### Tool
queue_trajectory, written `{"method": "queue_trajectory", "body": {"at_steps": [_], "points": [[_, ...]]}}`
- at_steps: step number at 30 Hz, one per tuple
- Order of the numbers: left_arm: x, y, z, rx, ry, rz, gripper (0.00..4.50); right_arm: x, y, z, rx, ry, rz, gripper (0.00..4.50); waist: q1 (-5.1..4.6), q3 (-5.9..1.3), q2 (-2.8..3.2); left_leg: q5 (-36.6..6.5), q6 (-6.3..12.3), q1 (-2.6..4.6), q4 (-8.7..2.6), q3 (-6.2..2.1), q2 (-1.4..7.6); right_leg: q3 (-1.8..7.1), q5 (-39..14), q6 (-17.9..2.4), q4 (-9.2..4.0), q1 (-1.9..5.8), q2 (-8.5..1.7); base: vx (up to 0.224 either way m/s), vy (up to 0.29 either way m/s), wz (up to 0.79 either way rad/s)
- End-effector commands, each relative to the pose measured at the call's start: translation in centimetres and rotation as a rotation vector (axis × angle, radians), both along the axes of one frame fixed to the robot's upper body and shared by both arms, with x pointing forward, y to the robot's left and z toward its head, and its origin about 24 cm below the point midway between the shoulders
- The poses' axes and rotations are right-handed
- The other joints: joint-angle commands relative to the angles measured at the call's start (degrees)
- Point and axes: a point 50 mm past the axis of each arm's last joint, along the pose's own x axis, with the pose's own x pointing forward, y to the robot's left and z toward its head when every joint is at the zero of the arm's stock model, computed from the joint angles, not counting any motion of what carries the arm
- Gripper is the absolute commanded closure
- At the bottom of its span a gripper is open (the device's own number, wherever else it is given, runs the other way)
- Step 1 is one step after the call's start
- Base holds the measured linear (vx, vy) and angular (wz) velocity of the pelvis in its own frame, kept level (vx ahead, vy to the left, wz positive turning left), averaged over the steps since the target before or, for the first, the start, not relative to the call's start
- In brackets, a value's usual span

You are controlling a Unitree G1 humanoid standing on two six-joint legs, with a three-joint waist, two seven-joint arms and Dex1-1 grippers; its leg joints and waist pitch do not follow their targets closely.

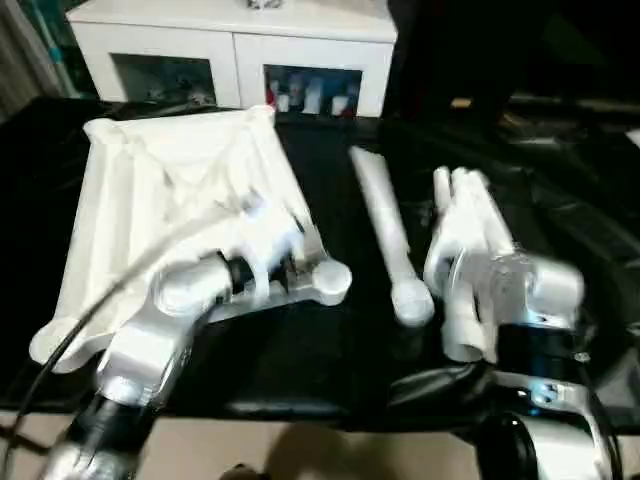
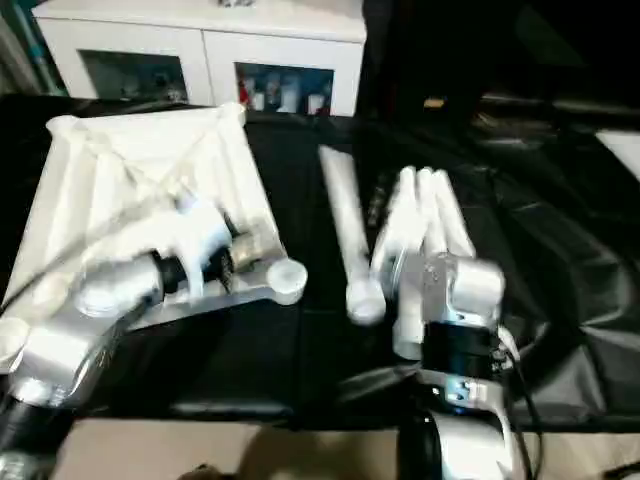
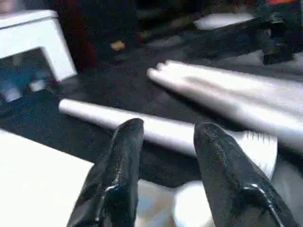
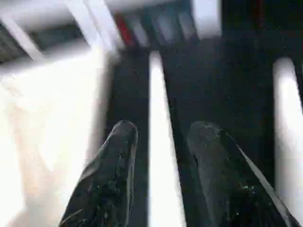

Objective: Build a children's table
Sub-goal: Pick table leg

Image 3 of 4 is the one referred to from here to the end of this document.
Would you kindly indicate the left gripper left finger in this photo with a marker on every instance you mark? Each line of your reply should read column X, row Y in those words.
column 118, row 170

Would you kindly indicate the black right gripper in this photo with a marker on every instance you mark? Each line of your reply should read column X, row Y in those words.
column 286, row 30

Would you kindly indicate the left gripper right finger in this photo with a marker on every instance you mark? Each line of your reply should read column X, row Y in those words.
column 227, row 170

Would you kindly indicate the white plastic table top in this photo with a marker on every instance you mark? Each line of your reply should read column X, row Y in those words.
column 35, row 177

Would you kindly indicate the black plastic mat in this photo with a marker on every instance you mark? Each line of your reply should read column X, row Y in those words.
column 118, row 94

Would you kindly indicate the small tan label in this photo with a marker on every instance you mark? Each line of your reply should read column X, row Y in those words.
column 117, row 45

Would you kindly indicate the white cabinet with glass doors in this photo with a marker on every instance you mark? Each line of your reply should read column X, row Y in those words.
column 23, row 35

